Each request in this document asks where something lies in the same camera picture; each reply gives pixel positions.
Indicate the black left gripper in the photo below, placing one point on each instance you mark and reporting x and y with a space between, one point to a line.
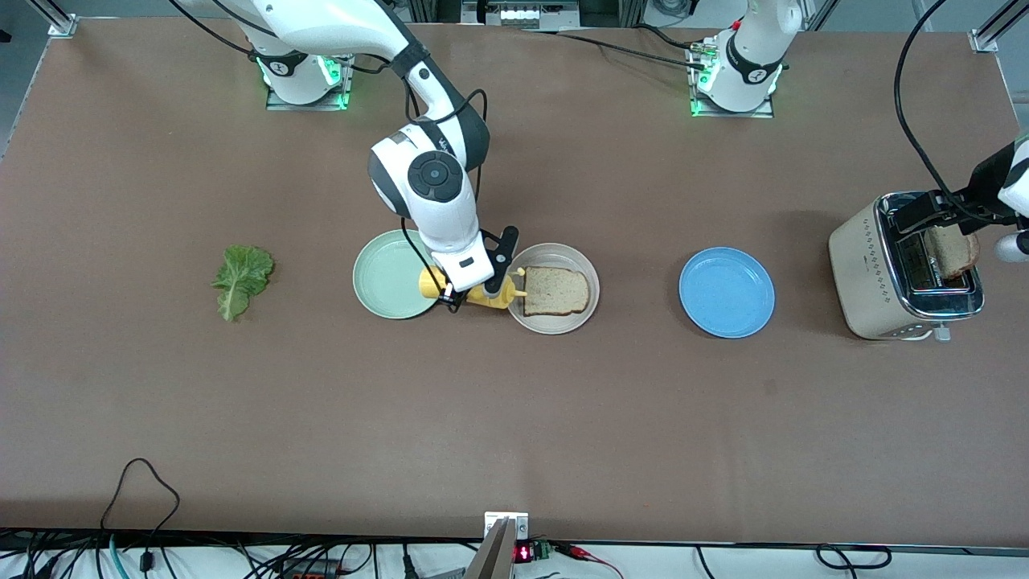
985 178

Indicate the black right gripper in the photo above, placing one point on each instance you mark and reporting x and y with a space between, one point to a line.
455 298

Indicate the brown crust bread slice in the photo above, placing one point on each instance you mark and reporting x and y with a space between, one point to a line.
559 291
953 253

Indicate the yellow squeeze bottle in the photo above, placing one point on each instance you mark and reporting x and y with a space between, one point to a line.
430 283

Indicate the green lettuce leaf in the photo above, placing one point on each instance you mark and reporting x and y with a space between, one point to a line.
239 281

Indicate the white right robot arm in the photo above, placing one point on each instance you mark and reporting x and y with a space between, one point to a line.
434 185

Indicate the beige plate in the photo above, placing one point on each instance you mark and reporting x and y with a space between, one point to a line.
555 326

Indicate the pale green plate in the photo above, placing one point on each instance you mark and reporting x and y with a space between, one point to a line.
386 273

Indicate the blue plate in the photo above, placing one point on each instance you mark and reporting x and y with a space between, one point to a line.
726 292

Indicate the beige chrome toaster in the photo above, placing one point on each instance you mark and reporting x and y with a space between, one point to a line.
864 273

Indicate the grey electronics box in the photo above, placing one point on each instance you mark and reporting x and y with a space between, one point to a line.
518 12

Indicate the red display module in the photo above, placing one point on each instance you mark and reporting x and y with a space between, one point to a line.
532 552

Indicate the grey metal bar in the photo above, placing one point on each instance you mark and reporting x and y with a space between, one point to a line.
492 559

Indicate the red clip lead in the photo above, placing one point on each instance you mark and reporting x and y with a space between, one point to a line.
587 555

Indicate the aluminium frame profile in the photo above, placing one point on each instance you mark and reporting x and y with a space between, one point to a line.
56 18
997 24

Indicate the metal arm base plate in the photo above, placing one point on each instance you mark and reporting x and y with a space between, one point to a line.
305 105
731 113

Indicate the white metal bracket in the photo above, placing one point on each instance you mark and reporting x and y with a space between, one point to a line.
506 521

